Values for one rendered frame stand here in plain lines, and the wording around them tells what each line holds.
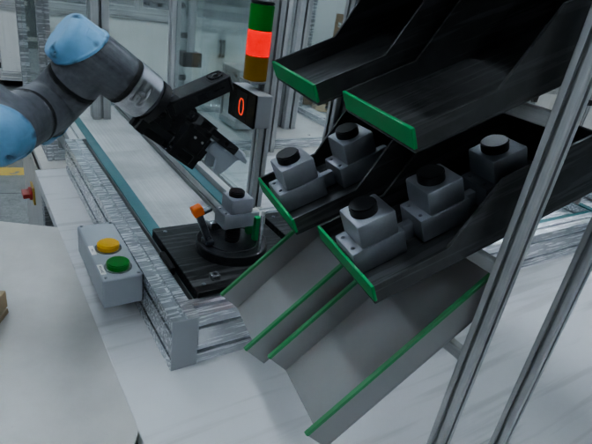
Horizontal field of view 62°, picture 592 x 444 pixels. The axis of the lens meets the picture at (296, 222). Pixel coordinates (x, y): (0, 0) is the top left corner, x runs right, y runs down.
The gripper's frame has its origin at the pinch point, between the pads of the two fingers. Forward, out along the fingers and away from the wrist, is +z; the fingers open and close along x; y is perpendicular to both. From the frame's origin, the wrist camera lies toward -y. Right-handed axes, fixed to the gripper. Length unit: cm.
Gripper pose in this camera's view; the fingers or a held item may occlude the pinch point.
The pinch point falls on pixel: (242, 155)
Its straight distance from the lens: 92.1
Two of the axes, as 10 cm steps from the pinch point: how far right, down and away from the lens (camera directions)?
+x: 5.3, 4.5, -7.2
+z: 5.8, 4.2, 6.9
